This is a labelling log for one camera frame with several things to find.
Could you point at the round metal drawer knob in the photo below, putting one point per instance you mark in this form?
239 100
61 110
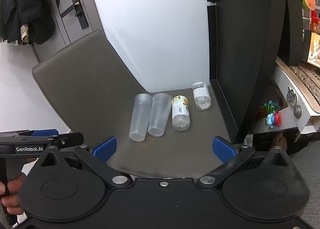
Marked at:
297 112

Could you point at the tablet screen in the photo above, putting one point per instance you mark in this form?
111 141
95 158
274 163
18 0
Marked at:
312 48

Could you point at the red box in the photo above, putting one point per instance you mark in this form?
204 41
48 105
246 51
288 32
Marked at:
315 25

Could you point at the yellow label plastic bottle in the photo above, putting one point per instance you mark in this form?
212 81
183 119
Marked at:
180 116

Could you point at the white table with drawer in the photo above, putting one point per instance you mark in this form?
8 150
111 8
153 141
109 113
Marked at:
287 88

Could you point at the black hanging jacket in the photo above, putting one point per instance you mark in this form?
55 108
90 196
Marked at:
25 6

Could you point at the beige hanging cloth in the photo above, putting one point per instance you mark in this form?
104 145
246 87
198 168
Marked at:
25 33

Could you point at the black curved panel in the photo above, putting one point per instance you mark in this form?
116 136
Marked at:
293 31

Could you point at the green toy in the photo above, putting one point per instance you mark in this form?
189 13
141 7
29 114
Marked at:
273 107

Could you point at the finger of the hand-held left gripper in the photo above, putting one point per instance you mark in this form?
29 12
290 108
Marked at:
71 140
46 133

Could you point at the grey fabric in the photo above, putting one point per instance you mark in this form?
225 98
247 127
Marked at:
308 164

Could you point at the grey leather mat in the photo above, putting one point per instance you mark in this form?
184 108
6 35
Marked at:
87 93

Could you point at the white label clear bottle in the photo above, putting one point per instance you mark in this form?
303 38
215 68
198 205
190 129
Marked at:
201 96

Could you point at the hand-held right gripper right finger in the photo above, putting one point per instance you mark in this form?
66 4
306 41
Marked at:
223 151

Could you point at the translucent plastic cup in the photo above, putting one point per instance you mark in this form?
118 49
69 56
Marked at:
140 118
159 116

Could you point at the burger plush toy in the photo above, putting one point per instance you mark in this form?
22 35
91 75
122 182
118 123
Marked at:
308 0

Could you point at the person's bare foot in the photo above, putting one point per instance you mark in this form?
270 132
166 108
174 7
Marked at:
279 143

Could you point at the person's left hand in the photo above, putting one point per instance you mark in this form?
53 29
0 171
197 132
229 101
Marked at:
16 186

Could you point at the blue and red toy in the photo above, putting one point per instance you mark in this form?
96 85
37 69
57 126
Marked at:
273 119

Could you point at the black folding board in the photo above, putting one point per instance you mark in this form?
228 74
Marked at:
240 43

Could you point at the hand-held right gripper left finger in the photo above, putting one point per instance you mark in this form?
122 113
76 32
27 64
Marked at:
105 150

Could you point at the patterned table runner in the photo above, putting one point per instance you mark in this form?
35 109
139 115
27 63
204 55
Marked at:
308 81

